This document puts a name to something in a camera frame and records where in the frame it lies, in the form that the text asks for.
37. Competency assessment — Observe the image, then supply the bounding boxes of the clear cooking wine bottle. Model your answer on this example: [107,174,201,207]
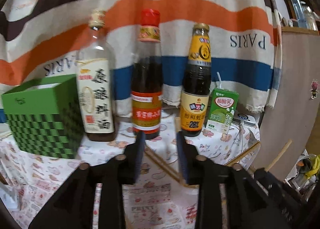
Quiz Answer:
[76,9,116,142]

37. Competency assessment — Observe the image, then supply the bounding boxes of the green milk carton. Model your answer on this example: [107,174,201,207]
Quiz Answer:
[206,72,239,134]

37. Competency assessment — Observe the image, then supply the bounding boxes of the brown cabinet panel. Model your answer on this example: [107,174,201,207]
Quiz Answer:
[253,32,319,180]

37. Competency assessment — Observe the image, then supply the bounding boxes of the wooden chopstick pair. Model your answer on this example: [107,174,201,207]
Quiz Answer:
[144,144,199,188]

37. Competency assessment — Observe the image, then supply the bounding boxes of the green checkered box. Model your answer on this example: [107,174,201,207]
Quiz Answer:
[2,74,84,159]

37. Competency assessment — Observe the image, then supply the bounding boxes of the blue plastic bottle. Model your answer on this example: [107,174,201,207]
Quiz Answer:
[291,0,307,29]

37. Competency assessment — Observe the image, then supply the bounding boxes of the striped Paris cloth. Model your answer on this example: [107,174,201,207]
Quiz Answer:
[1,0,282,115]

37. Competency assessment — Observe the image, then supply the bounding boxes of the red cap vinegar bottle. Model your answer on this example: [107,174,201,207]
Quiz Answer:
[131,9,163,140]

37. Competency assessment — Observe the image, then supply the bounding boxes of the yellow label oyster sauce bottle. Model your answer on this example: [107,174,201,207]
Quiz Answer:
[180,23,212,137]

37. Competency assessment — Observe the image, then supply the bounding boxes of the wooden chopsticks in cup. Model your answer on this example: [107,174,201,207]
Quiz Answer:
[225,141,261,167]

